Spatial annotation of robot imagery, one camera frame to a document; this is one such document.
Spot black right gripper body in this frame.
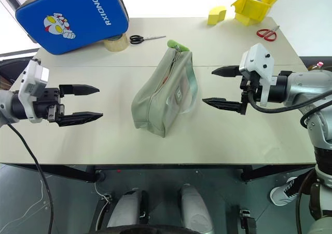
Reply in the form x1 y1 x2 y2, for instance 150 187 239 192
239 71 263 115

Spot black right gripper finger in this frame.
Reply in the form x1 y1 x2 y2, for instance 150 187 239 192
211 65 242 78
202 97 246 115

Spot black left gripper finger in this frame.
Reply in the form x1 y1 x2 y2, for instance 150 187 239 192
58 112 104 128
59 84 101 98

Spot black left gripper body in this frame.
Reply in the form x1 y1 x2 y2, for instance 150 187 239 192
33 87 65 123

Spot yellow plastic storage bin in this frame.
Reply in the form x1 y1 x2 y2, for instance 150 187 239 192
230 0 282 27

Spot grey-green zipper pouch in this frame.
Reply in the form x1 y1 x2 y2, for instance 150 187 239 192
131 47 199 139

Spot yellow curved foam block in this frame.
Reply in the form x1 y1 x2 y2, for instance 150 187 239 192
207 5 227 26

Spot clear packing tape roll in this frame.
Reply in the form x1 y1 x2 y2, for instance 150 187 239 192
103 33 130 53

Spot light green soft item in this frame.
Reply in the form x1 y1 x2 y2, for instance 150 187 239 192
167 39 190 53

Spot blue cartoon print case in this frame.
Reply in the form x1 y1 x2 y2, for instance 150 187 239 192
15 0 130 56

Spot bottle with pink cap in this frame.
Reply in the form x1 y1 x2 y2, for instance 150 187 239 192
308 60 325 72

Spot grey left robot foot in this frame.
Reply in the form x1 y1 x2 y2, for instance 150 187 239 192
106 189 149 230

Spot grey robot foot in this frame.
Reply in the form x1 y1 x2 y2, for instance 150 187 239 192
106 189 149 230
179 183 215 234

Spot white sneaker with black laces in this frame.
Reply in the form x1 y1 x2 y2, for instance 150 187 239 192
269 176 301 207

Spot grey right robot foot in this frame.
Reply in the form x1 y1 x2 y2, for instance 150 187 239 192
179 183 215 234

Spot silver robot torso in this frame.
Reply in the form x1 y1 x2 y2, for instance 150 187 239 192
298 147 332 234

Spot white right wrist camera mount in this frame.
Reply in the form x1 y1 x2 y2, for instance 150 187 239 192
238 43 275 107

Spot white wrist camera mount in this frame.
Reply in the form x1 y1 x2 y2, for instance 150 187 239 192
18 59 50 123
238 43 275 107

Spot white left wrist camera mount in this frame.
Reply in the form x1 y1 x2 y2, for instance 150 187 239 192
18 59 50 123

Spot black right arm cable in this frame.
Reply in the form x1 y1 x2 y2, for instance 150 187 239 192
246 87 332 131

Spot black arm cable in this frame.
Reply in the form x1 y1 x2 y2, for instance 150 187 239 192
6 123 57 234
246 87 332 131

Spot black table frame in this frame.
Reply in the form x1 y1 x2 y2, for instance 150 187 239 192
0 163 317 184

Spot red-handled scissors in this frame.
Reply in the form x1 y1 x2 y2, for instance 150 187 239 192
256 25 281 42

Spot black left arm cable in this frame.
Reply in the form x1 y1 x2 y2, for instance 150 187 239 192
6 123 57 234

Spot black-handled scissors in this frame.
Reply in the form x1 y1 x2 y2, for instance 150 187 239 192
129 34 167 46

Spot black floor bracket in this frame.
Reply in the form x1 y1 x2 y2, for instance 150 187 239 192
239 209 258 231

